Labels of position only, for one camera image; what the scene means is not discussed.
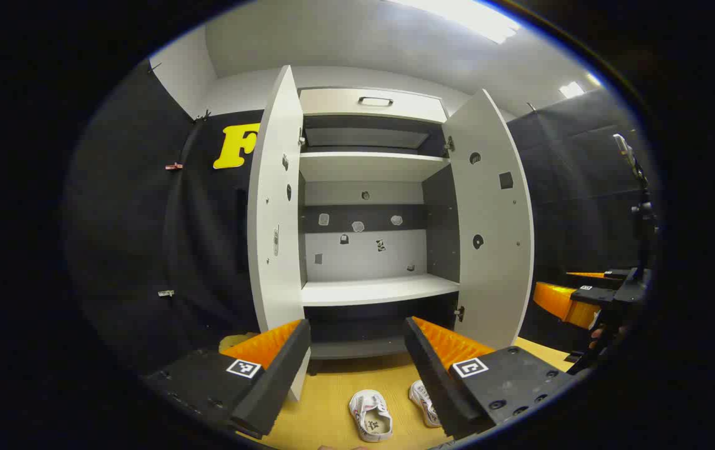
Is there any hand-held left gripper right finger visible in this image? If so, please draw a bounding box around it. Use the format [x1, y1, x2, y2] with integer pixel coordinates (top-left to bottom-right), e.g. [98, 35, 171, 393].
[404, 316, 577, 439]

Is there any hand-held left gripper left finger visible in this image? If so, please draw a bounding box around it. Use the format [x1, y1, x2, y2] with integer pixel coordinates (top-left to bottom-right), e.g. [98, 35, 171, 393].
[145, 319, 312, 439]

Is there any white shoe with striped side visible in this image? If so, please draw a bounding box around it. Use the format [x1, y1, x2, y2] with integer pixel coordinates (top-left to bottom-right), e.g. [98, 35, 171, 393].
[409, 379, 443, 429]
[349, 389, 394, 443]

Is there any white cabinet door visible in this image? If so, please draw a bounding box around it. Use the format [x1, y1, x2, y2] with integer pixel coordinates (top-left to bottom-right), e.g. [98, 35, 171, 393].
[442, 88, 534, 351]
[247, 65, 312, 402]

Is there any white shoe cabinet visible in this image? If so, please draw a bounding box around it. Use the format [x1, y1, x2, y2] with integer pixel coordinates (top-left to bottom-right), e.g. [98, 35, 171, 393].
[298, 87, 464, 376]

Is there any black backdrop cloth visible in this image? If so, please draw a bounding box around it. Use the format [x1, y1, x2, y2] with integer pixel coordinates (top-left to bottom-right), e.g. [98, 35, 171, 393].
[64, 59, 661, 376]

